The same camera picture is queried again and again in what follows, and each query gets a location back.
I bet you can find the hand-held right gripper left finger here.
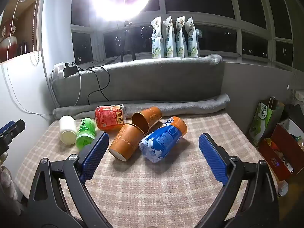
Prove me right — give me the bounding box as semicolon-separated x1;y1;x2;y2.
27;131;114;228

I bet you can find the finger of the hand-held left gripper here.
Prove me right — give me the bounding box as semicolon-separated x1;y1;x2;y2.
0;119;26;156

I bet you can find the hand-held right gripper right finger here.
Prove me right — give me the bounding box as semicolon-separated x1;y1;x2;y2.
199;133;280;228

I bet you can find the orange paper cup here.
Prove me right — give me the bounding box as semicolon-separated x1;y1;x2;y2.
131;107;163;134
108;123;145;162

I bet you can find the person's left hand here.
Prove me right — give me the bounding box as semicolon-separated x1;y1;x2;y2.
0;166;22;216

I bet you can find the green plastic bottle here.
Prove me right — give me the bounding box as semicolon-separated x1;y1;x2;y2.
75;117;97;150

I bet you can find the white plastic bottle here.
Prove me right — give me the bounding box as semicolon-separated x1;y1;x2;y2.
59;115;78;145

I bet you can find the blue and orange bottle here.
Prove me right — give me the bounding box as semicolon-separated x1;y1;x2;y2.
138;116;188;164

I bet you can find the rolled grey blanket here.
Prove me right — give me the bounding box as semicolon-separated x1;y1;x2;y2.
53;94;230;120

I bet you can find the green paper bag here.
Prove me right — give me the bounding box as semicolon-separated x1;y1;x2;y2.
249;96;285;147

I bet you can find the plaid blanket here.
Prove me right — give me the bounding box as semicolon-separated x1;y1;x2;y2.
14;113;278;228

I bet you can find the red cardboard box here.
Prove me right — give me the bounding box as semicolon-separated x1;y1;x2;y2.
258;123;304;182

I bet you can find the round metal knob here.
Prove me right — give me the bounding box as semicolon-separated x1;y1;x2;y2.
277;180;289;197

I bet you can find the white power strip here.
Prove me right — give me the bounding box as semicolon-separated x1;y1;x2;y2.
53;62;70;79

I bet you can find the black charger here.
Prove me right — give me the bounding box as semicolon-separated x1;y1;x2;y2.
63;63;78;78

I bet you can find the red vase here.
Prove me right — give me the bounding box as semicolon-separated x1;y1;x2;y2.
0;17;18;63

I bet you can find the grey cushion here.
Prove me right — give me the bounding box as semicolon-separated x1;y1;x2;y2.
51;54;225;107

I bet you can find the wooden shelf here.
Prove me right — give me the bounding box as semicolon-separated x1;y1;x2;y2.
0;0;44;63

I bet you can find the black tripod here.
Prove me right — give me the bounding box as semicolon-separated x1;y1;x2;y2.
119;20;137;63

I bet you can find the white and green pouch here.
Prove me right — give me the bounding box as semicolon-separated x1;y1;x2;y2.
162;15;177;59
185;15;198;58
151;16;165;59
175;16;188;58

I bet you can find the thin white wall cable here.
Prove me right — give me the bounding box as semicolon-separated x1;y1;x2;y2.
6;0;54;117

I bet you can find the black cable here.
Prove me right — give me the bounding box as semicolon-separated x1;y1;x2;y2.
71;63;111;103

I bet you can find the white bead cord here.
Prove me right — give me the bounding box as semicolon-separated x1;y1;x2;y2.
31;0;40;65

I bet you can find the ring light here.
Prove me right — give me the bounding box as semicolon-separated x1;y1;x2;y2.
91;0;153;22

